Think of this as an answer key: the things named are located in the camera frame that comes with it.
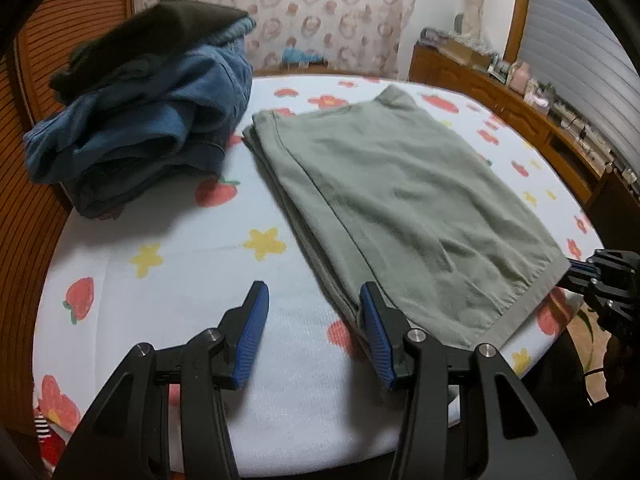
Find wooden cabinet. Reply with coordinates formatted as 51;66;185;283
409;42;640;207

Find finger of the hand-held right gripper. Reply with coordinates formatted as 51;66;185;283
569;258;603;288

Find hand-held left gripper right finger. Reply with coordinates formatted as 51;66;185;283
359;281;578;480

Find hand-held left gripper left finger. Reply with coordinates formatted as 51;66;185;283
52;280;271;480

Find black folded pants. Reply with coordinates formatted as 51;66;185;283
49;0;251;105

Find white fruit printed blanket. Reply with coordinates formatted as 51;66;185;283
32;74;599;479

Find wooden slatted wardrobe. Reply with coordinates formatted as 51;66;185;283
0;0;137;443

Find pink thermos jug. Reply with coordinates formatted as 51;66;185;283
510;60;532;92

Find striped cloth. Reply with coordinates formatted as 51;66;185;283
32;407;58;463

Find blue cloth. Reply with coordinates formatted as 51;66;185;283
281;47;327;64

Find cardboard box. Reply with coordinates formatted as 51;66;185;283
440;35;494;69

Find ring patterned curtain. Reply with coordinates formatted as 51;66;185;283
132;0;419;79

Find dark denim jeans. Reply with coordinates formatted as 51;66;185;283
65;140;227;221

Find grey window blind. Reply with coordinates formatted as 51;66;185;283
517;0;640;173

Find blue denim jeans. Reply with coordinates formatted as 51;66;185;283
24;17;254;186

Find green pants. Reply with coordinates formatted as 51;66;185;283
242;85;573;352

